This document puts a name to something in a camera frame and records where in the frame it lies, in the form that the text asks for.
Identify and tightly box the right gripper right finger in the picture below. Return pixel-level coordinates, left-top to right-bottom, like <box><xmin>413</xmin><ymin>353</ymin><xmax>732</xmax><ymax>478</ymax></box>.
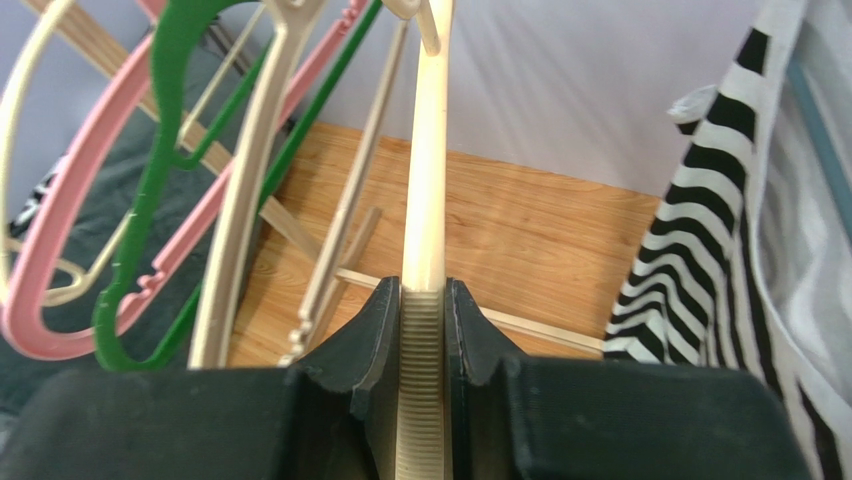
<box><xmin>445</xmin><ymin>279</ymin><xmax>810</xmax><ymax>479</ymax></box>

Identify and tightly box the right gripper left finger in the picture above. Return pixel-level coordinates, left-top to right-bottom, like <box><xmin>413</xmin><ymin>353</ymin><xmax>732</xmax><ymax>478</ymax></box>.
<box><xmin>1</xmin><ymin>277</ymin><xmax>400</xmax><ymax>479</ymax></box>

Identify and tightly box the light wooden hanger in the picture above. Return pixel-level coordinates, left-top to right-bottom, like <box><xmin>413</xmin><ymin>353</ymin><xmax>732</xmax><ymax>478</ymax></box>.
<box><xmin>382</xmin><ymin>0</ymin><xmax>455</xmax><ymax>480</ymax></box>

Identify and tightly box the black white striped tank top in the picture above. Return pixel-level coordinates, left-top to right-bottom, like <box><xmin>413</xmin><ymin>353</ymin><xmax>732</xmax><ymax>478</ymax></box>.
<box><xmin>603</xmin><ymin>1</ymin><xmax>851</xmax><ymax>479</ymax></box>

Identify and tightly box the green plastic hanger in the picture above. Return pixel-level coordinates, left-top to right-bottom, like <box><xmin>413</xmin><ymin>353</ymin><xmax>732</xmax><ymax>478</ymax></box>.
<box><xmin>93</xmin><ymin>0</ymin><xmax>384</xmax><ymax>373</ymax></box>

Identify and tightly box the pink plastic hanger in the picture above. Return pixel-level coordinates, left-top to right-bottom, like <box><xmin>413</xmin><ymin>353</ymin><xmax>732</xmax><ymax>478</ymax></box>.
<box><xmin>0</xmin><ymin>0</ymin><xmax>371</xmax><ymax>362</ymax></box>

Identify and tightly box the cream plastic hanger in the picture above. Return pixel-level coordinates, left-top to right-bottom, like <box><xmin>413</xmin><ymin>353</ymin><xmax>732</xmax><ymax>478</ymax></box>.
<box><xmin>187</xmin><ymin>1</ymin><xmax>326</xmax><ymax>370</ymax></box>

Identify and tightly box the teal plastic hanger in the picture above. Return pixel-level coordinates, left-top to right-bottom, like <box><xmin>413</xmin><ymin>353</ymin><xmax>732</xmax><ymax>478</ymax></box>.
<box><xmin>787</xmin><ymin>57</ymin><xmax>851</xmax><ymax>243</ymax></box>

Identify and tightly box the wooden clothes rack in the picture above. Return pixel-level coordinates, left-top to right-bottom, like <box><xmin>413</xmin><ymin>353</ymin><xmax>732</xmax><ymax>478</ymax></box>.
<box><xmin>23</xmin><ymin>0</ymin><xmax>607</xmax><ymax>357</ymax></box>

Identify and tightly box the grey zebra cushion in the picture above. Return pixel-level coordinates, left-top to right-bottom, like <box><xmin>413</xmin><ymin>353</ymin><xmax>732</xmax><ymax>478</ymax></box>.
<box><xmin>1</xmin><ymin>111</ymin><xmax>214</xmax><ymax>419</ymax></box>

